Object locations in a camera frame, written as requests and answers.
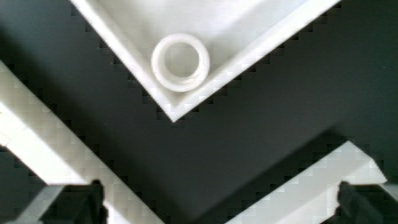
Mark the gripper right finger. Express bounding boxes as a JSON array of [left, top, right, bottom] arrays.
[[322, 182, 398, 224]]

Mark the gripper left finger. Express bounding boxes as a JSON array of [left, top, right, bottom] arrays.
[[11, 180, 108, 224]]

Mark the white square table top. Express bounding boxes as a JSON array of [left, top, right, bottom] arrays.
[[69, 0, 341, 120]]

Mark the white L-shaped obstacle fence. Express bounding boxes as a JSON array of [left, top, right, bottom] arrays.
[[0, 62, 387, 224]]

